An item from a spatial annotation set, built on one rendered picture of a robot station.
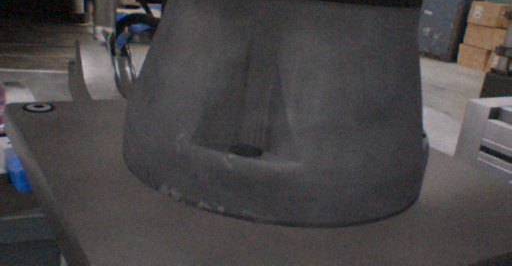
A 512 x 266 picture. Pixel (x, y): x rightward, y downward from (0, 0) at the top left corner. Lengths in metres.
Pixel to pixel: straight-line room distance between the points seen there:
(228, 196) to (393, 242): 0.07
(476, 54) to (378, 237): 7.37
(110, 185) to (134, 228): 0.04
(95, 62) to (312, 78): 0.82
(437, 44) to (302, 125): 7.57
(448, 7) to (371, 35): 7.49
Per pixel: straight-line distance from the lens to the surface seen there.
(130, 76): 1.00
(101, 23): 1.48
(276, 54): 0.20
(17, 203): 0.72
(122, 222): 0.21
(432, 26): 7.82
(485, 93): 4.88
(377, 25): 0.22
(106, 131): 0.29
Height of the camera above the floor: 1.14
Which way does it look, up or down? 18 degrees down
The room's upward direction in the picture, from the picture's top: 7 degrees clockwise
